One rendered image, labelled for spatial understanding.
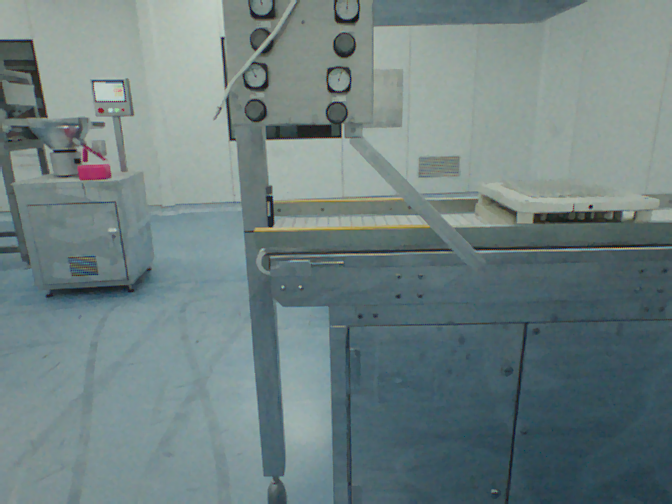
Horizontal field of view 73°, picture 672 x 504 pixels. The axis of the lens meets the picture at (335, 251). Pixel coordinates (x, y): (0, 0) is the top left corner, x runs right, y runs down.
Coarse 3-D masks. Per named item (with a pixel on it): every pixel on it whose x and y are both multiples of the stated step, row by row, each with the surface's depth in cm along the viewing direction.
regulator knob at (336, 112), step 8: (336, 96) 69; (344, 96) 69; (336, 104) 68; (344, 104) 69; (328, 112) 68; (336, 112) 67; (344, 112) 67; (328, 120) 70; (336, 120) 68; (344, 120) 70
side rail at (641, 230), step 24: (264, 240) 78; (288, 240) 78; (312, 240) 79; (336, 240) 79; (360, 240) 79; (384, 240) 79; (408, 240) 79; (432, 240) 79; (480, 240) 79; (504, 240) 79; (528, 240) 79; (552, 240) 79; (576, 240) 79; (600, 240) 79; (624, 240) 79
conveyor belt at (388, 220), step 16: (288, 224) 98; (304, 224) 98; (320, 224) 98; (336, 224) 98; (352, 224) 97; (368, 224) 97; (384, 224) 97; (400, 224) 97; (416, 224) 96; (464, 224) 95; (480, 224) 95; (656, 240) 81
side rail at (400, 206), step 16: (288, 208) 104; (304, 208) 104; (320, 208) 104; (336, 208) 104; (352, 208) 105; (368, 208) 105; (384, 208) 105; (400, 208) 105; (448, 208) 105; (464, 208) 105
